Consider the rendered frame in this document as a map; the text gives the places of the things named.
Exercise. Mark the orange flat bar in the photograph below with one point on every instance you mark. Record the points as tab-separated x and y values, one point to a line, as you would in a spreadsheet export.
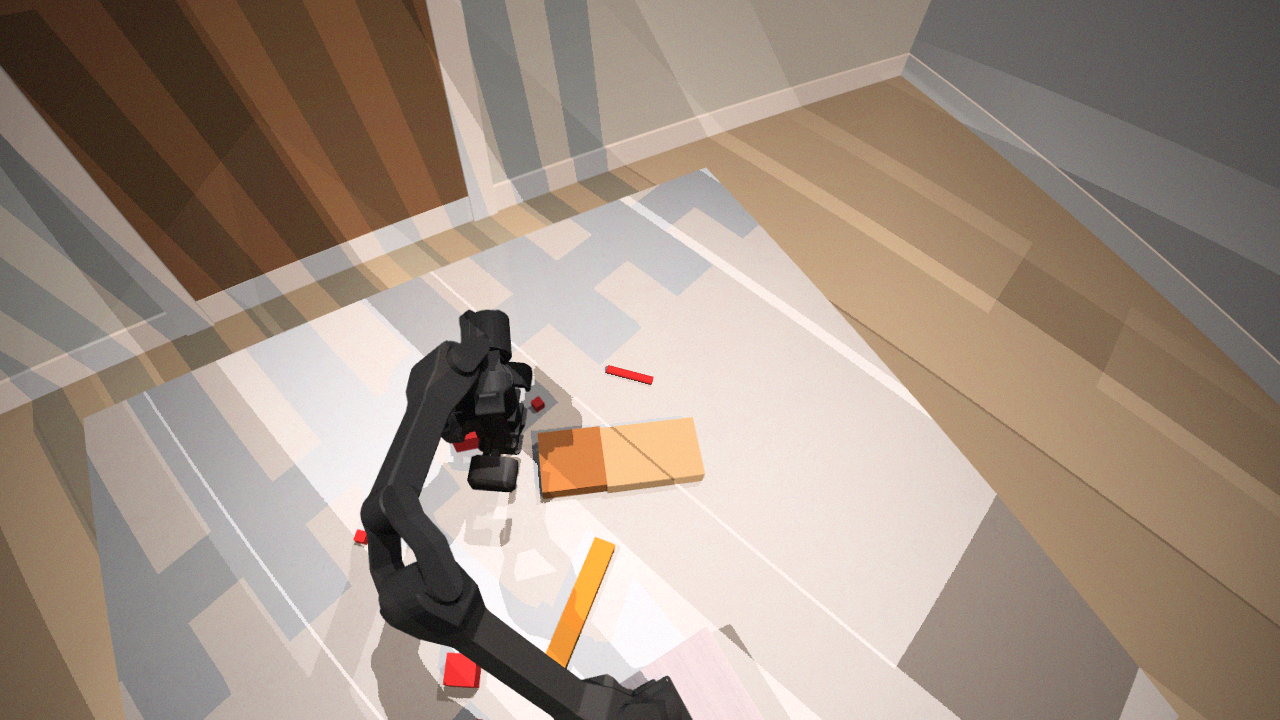
575	614

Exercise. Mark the light orange flat block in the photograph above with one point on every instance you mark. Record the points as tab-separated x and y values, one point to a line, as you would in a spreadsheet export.
652	454

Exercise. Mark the red bar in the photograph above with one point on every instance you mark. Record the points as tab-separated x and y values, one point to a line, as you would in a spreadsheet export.
629	374

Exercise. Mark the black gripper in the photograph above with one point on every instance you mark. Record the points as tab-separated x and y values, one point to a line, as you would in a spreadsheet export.
496	473

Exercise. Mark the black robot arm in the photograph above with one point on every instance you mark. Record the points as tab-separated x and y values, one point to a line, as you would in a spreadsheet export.
434	599

